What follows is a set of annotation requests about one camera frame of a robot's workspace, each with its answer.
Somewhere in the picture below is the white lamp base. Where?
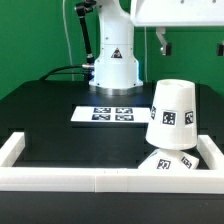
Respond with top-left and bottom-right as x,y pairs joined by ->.
138,148 -> 199,170

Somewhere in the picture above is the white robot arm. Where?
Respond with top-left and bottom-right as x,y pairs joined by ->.
89,0 -> 224,95

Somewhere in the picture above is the black cable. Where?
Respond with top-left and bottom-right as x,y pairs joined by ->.
39,64 -> 93,82

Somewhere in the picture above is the white cable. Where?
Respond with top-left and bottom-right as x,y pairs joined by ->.
61,0 -> 76,82

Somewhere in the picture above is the white marker tag plate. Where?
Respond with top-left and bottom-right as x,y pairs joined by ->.
71,106 -> 150,123

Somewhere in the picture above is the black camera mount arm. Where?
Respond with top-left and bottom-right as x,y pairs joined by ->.
75,0 -> 96,64

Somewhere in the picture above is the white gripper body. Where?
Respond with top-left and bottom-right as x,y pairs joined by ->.
131,0 -> 224,27

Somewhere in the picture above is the white lamp shade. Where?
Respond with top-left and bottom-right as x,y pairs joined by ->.
146,79 -> 197,150

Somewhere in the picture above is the white U-shaped fence frame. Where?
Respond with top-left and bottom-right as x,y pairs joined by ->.
0,132 -> 224,194

